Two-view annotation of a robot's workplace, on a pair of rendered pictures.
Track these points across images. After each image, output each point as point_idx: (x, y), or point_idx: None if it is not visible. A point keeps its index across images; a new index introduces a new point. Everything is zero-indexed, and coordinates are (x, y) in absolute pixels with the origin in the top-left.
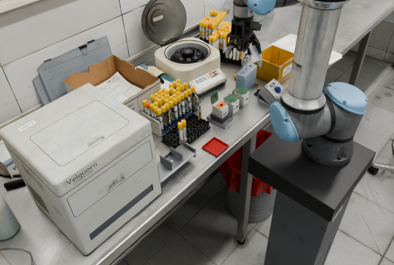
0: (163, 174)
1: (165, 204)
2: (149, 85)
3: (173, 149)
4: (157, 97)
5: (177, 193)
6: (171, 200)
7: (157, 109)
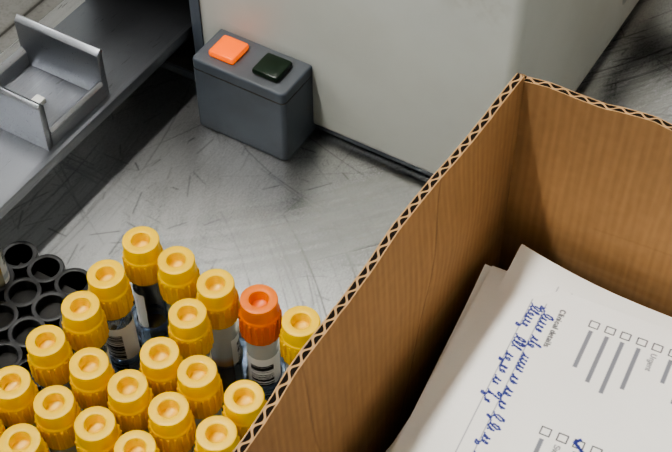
0: (78, 32)
1: None
2: (274, 404)
3: (14, 92)
4: (187, 377)
5: (10, 48)
6: (41, 19)
7: (152, 234)
